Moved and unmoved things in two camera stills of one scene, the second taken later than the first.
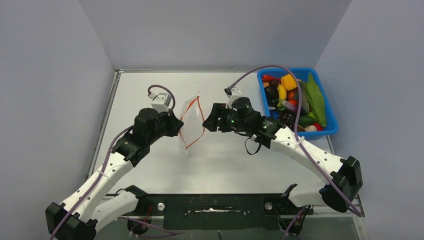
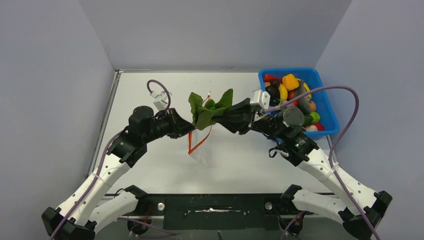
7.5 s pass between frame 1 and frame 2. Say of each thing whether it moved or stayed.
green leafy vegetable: moved
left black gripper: stayed
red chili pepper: stayed
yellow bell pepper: stayed
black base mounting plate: stayed
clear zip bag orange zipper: moved
